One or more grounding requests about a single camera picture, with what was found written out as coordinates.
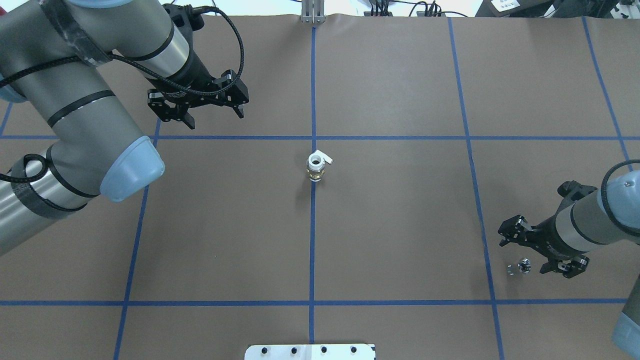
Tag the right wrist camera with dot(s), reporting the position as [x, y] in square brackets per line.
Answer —
[572, 190]

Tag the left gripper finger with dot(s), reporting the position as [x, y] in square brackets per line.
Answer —
[238, 108]
[178, 113]

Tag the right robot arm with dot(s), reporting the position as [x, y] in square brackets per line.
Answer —
[588, 218]

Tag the PPR valve with metal handle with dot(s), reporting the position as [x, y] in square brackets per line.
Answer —
[316, 165]

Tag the small metal pipe fitting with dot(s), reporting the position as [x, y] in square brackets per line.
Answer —
[521, 267]

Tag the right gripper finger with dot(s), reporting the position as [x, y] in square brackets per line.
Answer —
[512, 230]
[576, 266]

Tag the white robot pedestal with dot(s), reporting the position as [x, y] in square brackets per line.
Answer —
[326, 351]

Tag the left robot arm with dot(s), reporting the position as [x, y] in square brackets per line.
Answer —
[50, 54]

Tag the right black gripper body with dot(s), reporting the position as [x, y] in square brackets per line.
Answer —
[549, 237]

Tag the aluminium frame post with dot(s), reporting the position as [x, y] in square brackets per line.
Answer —
[313, 12]

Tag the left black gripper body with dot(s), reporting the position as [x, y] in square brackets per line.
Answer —
[196, 75]

